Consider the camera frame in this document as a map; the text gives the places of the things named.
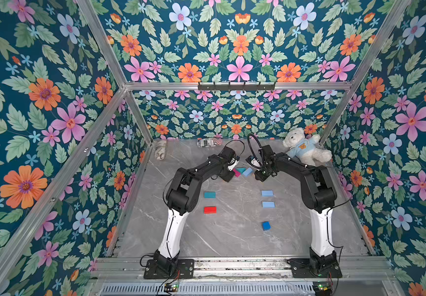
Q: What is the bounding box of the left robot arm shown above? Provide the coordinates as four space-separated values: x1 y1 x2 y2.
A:
153 147 240 263

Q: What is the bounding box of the dark blue small block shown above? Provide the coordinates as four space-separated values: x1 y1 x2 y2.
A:
262 222 271 231

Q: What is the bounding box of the metal hook rail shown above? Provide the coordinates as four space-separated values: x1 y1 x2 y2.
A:
197 81 276 92

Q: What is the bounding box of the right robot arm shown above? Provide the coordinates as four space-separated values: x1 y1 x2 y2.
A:
247 134 337 260

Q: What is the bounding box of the left circuit board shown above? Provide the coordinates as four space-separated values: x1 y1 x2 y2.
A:
164 283 178 294

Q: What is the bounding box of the map print shoe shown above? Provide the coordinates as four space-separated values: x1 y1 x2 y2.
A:
155 139 167 160

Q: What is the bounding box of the teal rectangular block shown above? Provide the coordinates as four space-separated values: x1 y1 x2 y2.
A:
204 192 216 199

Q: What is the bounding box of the right circuit board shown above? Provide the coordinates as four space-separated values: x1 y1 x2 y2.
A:
312 282 333 296

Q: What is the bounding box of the circuit board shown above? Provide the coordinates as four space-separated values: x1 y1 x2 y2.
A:
312 282 333 296
164 283 178 294

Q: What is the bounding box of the red rectangular block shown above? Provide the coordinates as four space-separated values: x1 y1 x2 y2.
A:
204 206 217 214

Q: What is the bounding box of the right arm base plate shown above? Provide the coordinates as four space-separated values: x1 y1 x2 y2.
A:
286 258 342 279

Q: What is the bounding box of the light blue rectangular block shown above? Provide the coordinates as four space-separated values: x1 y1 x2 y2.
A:
242 168 254 176

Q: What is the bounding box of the white teddy bear blue shirt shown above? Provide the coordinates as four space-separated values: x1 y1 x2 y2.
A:
282 128 333 166

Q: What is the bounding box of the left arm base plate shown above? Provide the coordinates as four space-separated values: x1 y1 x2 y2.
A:
143 259 195 279

